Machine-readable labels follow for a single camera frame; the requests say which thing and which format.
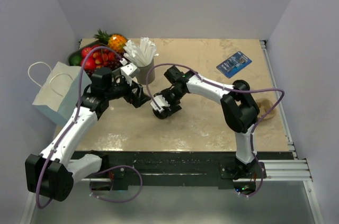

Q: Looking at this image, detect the light blue paper bag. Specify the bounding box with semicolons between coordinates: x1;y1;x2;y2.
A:
28;62;91;127

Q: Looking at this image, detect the red apple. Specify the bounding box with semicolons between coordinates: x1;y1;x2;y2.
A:
80;57;96;71
81;47;93;59

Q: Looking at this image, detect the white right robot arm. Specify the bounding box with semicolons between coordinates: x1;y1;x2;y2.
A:
151;66;259;178

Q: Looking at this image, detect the metal straw holder tin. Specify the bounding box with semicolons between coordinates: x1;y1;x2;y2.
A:
136;60;155;85

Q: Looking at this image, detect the grey fruit tray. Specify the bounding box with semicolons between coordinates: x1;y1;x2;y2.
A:
68;39;122;77

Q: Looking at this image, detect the green lime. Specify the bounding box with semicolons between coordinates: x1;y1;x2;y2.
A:
69;56;82;66

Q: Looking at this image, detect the dark purple grape bunch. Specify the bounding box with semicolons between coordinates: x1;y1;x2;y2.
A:
85;51;122;73

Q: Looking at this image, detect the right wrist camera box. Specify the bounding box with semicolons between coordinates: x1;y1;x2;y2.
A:
150;95;170;113

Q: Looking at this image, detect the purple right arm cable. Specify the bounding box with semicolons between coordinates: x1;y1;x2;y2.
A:
145;63;286;198

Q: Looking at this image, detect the pineapple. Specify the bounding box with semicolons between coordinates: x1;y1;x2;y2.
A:
93;29;128;53

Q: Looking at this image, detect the blue card package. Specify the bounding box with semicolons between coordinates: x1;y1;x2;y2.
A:
216;51;252;78

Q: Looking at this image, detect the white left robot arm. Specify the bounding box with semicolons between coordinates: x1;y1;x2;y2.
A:
25;64;150;209

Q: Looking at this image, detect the white paper coffee cup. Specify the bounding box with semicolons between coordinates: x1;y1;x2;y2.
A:
153;107;171;120

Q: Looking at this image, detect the cardboard cup carrier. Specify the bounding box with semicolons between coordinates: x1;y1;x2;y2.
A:
256;98;277;120

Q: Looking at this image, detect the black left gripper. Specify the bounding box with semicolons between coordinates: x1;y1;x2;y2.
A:
105;75;150;107

